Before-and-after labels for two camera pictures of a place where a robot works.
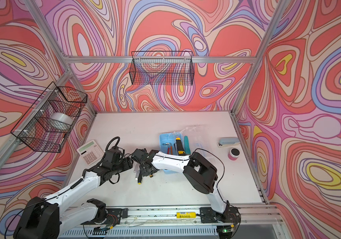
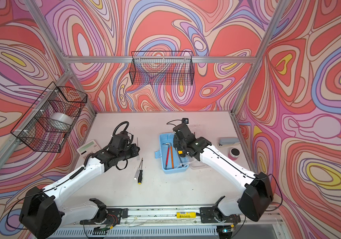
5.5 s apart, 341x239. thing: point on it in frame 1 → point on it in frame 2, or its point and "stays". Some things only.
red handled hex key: [168, 149] stays
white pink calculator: [90, 152] stays
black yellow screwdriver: [139, 178] stays
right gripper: [144, 173] → [176, 142]
